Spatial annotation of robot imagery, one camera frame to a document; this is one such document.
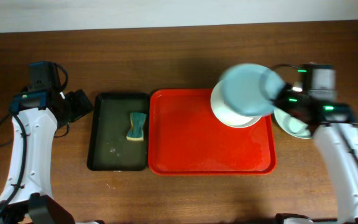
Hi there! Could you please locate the white plate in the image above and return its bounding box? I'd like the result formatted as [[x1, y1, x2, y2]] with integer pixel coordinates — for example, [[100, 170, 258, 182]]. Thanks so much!
[[210, 81, 261, 129]]

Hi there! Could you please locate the light blue plate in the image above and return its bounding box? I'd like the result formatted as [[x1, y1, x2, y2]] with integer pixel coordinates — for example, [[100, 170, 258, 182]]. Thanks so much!
[[220, 63, 285, 116]]

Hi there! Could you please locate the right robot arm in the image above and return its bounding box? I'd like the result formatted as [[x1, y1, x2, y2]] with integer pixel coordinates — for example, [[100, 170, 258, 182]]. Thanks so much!
[[272, 83, 358, 223]]

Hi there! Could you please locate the mint green plate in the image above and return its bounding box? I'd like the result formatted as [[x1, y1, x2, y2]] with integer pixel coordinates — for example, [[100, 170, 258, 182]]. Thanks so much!
[[273, 108, 311, 139]]

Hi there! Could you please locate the red plastic tray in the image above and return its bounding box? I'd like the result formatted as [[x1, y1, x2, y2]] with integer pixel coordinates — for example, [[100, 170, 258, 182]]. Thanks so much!
[[148, 89, 277, 175]]

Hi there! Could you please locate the dark green plastic tray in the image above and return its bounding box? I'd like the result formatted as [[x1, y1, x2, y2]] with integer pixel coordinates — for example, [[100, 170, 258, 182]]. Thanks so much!
[[87, 93, 150, 171]]

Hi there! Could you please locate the green and yellow sponge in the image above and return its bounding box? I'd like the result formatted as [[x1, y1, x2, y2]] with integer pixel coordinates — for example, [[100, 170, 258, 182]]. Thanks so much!
[[126, 112, 147, 141]]

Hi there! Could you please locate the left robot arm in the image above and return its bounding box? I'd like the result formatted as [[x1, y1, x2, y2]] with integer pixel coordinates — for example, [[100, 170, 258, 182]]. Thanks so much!
[[0, 89, 93, 223]]

